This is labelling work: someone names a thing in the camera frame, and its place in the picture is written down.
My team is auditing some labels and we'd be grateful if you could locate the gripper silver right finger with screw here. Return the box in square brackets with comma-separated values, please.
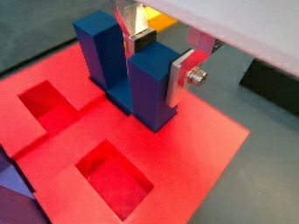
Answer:
[165, 27, 217, 108]

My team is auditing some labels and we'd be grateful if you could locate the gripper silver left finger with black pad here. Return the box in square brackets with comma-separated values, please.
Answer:
[113, 0, 156, 54]

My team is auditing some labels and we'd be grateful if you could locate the blue U-shaped block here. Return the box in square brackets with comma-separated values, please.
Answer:
[71, 10, 178, 132]

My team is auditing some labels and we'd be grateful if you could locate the black angle fixture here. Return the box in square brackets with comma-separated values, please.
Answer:
[238, 59, 299, 117]

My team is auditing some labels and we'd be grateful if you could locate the yellow long bar block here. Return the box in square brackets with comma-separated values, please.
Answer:
[144, 6, 177, 32]

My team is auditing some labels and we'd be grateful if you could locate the red base block with slots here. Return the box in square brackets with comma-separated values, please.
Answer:
[0, 45, 248, 224]

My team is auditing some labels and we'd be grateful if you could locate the purple U-shaped block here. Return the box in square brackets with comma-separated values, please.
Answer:
[0, 145, 50, 224]

